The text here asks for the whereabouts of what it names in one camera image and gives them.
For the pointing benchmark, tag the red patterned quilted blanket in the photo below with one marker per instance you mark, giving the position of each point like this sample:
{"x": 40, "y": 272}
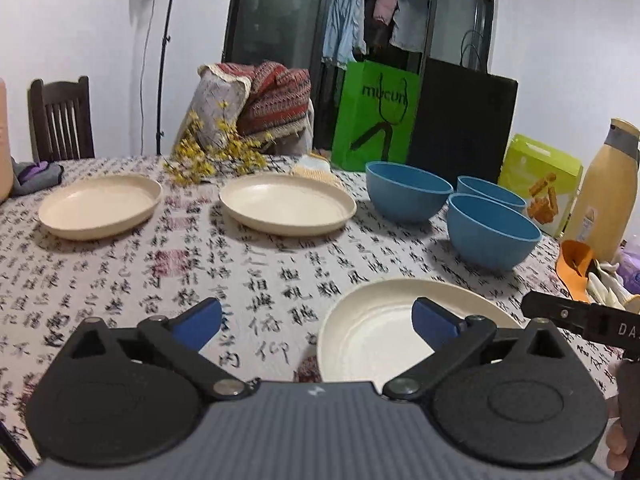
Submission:
{"x": 275, "y": 100}

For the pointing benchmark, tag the green paper bag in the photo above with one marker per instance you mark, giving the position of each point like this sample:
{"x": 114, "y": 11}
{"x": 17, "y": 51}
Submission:
{"x": 360, "y": 130}

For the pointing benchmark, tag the yellow flower branch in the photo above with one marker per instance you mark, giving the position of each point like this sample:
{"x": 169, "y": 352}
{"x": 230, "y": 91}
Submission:
{"x": 240, "y": 152}

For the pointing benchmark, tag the pink hanging jacket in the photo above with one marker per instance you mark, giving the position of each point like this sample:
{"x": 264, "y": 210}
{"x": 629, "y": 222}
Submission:
{"x": 386, "y": 2}

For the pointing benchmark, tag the white rubber glove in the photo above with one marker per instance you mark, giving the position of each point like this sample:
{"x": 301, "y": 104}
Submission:
{"x": 607, "y": 285}

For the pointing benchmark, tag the black paper bag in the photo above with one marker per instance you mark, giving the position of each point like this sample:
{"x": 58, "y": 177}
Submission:
{"x": 460, "y": 125}

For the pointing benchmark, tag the white hanging garment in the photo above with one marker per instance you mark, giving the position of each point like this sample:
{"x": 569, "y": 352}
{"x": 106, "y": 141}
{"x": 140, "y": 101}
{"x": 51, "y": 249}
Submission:
{"x": 410, "y": 20}

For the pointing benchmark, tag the dark wooden chair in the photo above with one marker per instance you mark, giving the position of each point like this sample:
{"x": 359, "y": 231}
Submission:
{"x": 60, "y": 120}

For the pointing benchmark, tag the pink hard-shell suitcase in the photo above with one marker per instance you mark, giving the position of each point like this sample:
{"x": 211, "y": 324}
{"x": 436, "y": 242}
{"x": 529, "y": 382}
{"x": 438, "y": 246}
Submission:
{"x": 4, "y": 150}

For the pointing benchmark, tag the blue bowl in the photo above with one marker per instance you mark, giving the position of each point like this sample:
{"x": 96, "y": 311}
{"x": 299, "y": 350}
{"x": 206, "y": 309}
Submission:
{"x": 492, "y": 240}
{"x": 407, "y": 195}
{"x": 492, "y": 190}

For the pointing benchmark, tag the white yellow dotted work glove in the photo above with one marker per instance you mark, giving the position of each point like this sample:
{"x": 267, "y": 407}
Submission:
{"x": 315, "y": 172}

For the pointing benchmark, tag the green snack box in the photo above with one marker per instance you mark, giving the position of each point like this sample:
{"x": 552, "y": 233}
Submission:
{"x": 525, "y": 170}

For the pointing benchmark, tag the grey purple pouch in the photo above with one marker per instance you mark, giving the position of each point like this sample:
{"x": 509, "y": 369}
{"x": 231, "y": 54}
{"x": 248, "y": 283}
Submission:
{"x": 37, "y": 177}

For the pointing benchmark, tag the light blue hanging shirt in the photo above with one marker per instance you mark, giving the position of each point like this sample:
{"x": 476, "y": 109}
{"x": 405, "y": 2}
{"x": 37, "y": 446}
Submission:
{"x": 345, "y": 20}

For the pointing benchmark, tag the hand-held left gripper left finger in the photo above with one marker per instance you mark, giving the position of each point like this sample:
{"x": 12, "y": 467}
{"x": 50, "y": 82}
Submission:
{"x": 200, "y": 320}

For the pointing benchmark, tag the orange silicone piece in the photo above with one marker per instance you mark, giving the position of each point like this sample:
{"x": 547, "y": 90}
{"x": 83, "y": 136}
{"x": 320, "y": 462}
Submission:
{"x": 570, "y": 270}

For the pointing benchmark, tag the beige cloth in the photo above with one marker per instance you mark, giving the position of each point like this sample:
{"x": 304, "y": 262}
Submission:
{"x": 308, "y": 125}

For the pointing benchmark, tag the cream round plate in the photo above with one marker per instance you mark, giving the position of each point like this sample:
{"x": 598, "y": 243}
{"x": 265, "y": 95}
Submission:
{"x": 375, "y": 330}
{"x": 285, "y": 202}
{"x": 95, "y": 205}

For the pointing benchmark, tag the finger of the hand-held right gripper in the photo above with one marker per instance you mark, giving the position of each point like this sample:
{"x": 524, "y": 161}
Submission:
{"x": 555, "y": 310}

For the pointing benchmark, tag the black framed glass door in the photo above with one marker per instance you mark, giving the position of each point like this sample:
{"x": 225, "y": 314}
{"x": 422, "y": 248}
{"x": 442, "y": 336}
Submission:
{"x": 270, "y": 20}

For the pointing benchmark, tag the yellow thermos jug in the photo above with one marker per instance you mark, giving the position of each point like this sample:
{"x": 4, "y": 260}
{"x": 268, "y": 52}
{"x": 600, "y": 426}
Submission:
{"x": 605, "y": 195}

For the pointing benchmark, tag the person's right hand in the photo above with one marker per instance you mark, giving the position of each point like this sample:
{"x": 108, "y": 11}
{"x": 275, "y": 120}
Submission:
{"x": 617, "y": 440}

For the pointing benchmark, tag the purple packet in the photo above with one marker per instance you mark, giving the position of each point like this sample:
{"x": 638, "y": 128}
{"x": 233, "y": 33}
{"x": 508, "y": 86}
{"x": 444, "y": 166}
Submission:
{"x": 632, "y": 265}

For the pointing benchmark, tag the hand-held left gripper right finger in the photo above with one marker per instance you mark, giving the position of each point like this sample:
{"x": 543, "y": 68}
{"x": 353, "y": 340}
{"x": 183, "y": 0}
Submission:
{"x": 435, "y": 320}

